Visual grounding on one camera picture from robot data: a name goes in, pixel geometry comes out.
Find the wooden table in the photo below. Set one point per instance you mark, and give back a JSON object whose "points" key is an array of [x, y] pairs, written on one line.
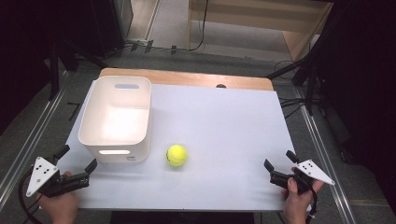
{"points": [[186, 77]]}

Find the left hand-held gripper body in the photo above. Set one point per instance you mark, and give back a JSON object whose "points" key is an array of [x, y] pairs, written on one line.
{"points": [[40, 175]]}

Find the light wooden shelf unit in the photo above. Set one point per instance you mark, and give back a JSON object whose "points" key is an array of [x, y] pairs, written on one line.
{"points": [[249, 18]]}

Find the yellow tennis ball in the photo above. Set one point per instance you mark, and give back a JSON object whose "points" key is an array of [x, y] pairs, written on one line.
{"points": [[176, 155]]}

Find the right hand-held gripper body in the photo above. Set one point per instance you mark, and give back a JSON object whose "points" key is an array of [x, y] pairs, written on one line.
{"points": [[313, 172]]}

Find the person's right hand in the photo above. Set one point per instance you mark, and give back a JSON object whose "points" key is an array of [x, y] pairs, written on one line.
{"points": [[295, 203]]}

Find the black cabinet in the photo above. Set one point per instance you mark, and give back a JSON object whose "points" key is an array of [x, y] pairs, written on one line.
{"points": [[109, 25]]}

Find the black metal stand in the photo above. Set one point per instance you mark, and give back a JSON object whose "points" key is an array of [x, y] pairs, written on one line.
{"points": [[55, 68]]}

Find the white board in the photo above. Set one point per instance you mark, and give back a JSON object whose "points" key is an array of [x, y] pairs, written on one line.
{"points": [[224, 140]]}

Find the metal floor rail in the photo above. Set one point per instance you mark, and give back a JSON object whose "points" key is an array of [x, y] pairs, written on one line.
{"points": [[323, 155], [28, 140]]}

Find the black tripod stand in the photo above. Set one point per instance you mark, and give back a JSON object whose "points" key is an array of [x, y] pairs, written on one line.
{"points": [[308, 71]]}

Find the person's left hand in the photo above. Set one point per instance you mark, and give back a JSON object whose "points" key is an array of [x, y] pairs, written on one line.
{"points": [[60, 206]]}

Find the white plastic storage bin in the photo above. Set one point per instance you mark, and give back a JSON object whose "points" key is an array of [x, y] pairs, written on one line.
{"points": [[116, 121]]}

